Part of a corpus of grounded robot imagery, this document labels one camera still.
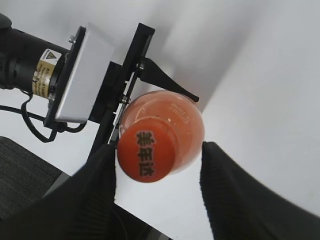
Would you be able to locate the orange bottle cap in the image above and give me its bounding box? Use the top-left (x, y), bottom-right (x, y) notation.
top-left (117, 118), bottom-right (179, 183)

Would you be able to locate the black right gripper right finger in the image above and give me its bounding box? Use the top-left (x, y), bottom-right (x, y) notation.
top-left (199, 142), bottom-right (320, 240)

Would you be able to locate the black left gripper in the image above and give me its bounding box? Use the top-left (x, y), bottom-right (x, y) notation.
top-left (88, 23), bottom-right (200, 158)

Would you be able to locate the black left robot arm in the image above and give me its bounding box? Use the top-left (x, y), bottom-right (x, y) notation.
top-left (0, 15), bottom-right (199, 153)

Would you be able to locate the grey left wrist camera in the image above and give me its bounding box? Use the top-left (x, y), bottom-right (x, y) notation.
top-left (43, 23), bottom-right (115, 128)

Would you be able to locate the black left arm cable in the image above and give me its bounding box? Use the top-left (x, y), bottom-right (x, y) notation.
top-left (0, 89), bottom-right (88, 144)

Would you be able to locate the black mesh chair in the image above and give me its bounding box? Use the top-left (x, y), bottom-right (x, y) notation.
top-left (0, 136), bottom-right (62, 206)

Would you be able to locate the orange soda plastic bottle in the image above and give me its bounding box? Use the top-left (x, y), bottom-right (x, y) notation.
top-left (117, 90), bottom-right (205, 183)

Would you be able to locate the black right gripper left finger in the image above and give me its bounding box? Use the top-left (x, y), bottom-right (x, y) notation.
top-left (0, 144), bottom-right (116, 240)

